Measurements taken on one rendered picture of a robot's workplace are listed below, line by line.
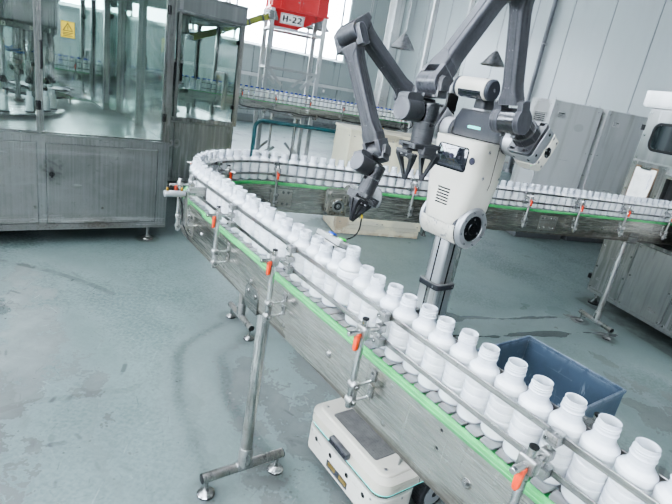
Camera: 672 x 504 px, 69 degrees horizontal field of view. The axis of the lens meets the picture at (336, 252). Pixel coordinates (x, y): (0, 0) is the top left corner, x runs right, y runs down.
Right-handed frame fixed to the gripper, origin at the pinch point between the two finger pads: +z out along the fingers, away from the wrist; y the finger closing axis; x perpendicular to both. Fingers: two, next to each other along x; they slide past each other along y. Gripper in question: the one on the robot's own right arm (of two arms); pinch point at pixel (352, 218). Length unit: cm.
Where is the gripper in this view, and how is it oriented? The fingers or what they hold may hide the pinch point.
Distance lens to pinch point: 164.0
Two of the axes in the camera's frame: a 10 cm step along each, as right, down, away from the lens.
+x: 7.0, 2.8, 6.5
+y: 5.6, 3.5, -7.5
